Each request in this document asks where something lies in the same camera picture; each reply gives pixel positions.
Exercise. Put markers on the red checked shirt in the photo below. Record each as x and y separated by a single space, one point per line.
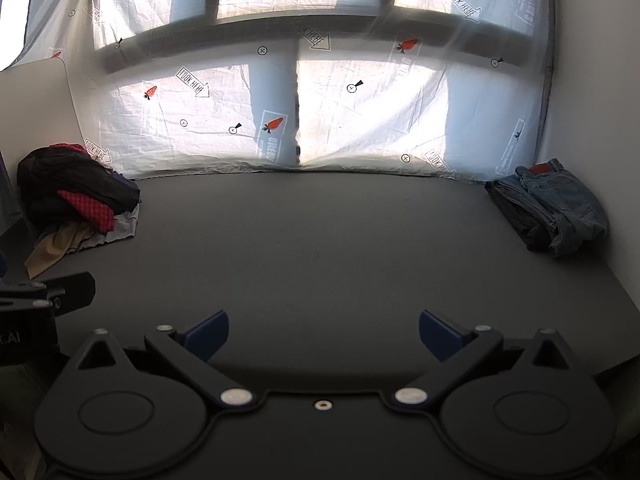
90 210

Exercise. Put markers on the folded dark grey pants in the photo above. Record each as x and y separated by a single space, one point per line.
515 207

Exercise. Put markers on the grey garment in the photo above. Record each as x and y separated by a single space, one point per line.
120 227

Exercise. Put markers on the black knit sweater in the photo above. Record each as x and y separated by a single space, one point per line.
75 177

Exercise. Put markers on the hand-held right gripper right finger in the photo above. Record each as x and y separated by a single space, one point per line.
440 334

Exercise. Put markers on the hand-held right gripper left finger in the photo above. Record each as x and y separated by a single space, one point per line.
210 334

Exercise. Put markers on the white printed sheet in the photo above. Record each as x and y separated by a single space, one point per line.
320 85

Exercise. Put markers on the folded light blue jeans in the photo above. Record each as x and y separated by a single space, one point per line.
570 205

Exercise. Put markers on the tan garment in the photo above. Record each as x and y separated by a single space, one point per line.
55 247

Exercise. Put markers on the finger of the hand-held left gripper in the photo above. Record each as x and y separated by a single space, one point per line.
75 292

